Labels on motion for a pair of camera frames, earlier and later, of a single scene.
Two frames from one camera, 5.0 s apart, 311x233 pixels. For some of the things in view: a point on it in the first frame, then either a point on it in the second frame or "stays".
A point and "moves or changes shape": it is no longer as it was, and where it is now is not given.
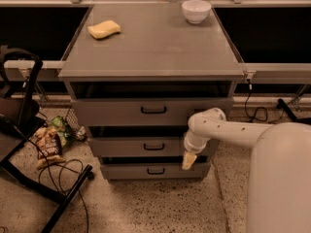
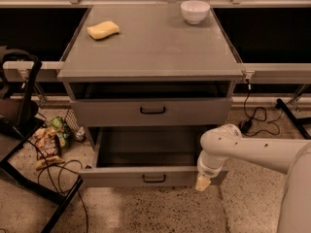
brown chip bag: (49, 147) stays
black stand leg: (304, 120) stays
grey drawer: (146, 147) moves or changes shape
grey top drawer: (143, 112) stays
